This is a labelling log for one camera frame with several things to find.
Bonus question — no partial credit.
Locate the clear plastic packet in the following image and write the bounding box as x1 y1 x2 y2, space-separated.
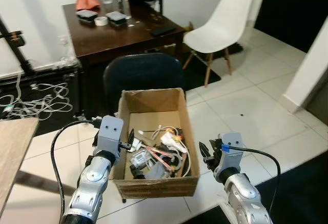
131 150 153 167

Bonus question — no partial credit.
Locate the white crumpled wrapper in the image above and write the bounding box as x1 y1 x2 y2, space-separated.
160 131 181 147

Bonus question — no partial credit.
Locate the brown cardboard box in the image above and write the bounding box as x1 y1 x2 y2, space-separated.
110 88 201 200

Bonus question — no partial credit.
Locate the black office chair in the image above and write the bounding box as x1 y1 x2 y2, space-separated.
102 53 185 117

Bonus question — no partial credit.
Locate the black floor mat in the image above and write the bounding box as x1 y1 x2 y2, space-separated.
182 152 328 224

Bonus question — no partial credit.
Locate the dark wooden desk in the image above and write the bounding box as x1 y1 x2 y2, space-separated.
63 0 188 119

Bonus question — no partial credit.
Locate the black flat phone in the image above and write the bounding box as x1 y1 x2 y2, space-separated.
150 26 176 36

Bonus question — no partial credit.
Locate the black lidded container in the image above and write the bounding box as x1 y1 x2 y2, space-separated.
75 10 98 23
107 11 129 27

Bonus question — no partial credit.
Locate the white tape roll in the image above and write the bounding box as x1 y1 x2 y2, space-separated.
94 15 109 26

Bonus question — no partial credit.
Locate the white shell chair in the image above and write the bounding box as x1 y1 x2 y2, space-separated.
182 0 254 87

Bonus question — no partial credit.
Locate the black stand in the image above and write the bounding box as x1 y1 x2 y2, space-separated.
0 13 37 76

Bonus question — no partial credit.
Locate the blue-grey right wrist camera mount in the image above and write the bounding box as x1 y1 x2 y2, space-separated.
213 133 244 177

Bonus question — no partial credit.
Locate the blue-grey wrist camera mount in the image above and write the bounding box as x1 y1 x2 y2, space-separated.
213 133 244 177
96 115 125 155

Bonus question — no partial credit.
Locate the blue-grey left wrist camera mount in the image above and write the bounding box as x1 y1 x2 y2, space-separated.
96 115 125 155

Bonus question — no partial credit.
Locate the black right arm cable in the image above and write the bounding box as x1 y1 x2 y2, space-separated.
223 143 281 214

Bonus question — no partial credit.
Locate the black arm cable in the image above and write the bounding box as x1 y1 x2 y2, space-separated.
50 120 103 217
223 143 281 214

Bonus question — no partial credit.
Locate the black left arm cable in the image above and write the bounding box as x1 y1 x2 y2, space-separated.
50 120 103 217

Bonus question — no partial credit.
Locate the white cable tangle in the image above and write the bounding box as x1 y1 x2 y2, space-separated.
0 80 73 121

